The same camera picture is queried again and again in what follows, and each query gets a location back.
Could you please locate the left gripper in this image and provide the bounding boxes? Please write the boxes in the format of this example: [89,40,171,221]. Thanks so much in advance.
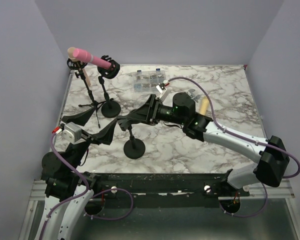
[63,107,117,171]

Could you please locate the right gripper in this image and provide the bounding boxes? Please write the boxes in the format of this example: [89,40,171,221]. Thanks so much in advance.
[128,94,186,126]

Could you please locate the black shock-mount round-base stand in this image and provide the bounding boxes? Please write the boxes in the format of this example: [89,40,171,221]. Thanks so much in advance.
[97,55,121,118]

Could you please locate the black round-base clip stand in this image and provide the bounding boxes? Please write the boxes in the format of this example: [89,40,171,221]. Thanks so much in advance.
[117,116,146,160]

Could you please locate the black tripod shock-mount stand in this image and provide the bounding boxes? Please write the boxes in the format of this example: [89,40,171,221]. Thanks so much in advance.
[74,70,103,129]

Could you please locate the yellow microphone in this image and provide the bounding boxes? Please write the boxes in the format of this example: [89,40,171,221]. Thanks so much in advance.
[199,97,210,115]

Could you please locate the pink microphone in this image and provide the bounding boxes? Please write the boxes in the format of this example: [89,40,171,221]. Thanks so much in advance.
[72,48,112,70]

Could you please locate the beige microphone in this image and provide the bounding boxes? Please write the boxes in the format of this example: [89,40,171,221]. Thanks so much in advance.
[67,47,91,87]

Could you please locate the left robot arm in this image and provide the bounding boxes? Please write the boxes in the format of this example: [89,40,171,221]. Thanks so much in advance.
[35,115,117,240]

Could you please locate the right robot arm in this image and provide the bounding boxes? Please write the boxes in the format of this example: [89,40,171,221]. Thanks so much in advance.
[117,92,290,196]

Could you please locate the clear plastic screw organizer box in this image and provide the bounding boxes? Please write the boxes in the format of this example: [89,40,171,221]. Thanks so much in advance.
[131,68,166,93]

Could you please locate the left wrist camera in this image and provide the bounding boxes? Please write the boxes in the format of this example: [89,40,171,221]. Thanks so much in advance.
[52,122,83,144]

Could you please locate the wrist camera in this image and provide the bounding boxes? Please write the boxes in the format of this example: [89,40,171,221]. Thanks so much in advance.
[52,122,83,144]
[156,80,170,102]

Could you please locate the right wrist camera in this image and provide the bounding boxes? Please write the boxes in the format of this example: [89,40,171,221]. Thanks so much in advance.
[156,80,170,102]

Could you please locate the red-handled adjustable wrench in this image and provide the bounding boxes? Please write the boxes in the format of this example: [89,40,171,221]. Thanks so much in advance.
[187,88,201,103]

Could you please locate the black front mounting rail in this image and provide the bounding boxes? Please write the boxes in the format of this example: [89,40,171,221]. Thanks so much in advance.
[83,172,243,214]

